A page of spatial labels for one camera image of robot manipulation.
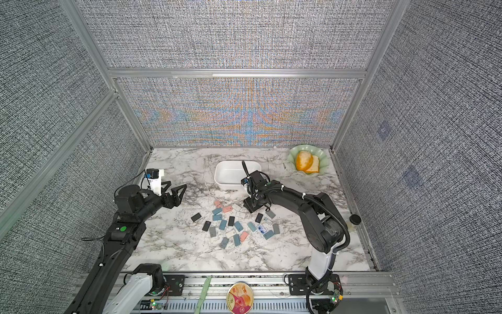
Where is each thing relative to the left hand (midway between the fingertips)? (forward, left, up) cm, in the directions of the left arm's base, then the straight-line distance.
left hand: (180, 182), depth 74 cm
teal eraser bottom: (-15, -20, -24) cm, 34 cm away
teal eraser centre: (-8, -21, -24) cm, 33 cm away
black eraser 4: (-5, -30, -24) cm, 39 cm away
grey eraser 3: (-3, -36, -25) cm, 44 cm away
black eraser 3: (-6, -17, -25) cm, 31 cm away
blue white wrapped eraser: (-10, -32, -25) cm, 41 cm away
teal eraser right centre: (-9, -27, -24) cm, 37 cm away
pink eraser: (+3, -11, -24) cm, 26 cm away
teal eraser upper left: (-3, -10, -25) cm, 28 cm away
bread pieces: (+23, -58, -18) cm, 65 cm away
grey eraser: (-10, -9, -25) cm, 29 cm away
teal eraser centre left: (-7, -14, -25) cm, 29 cm away
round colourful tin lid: (-36, -21, -21) cm, 47 cm away
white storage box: (+22, -15, -25) cm, 36 cm away
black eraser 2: (-6, -6, -25) cm, 27 cm away
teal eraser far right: (-13, -34, -24) cm, 44 cm away
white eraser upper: (+2, -20, -25) cm, 32 cm away
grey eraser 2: (-10, -38, -25) cm, 46 cm away
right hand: (+3, -27, -20) cm, 34 cm away
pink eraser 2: (+1, -15, -25) cm, 29 cm away
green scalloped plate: (+34, -66, -21) cm, 77 cm away
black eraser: (-3, -1, -25) cm, 25 cm away
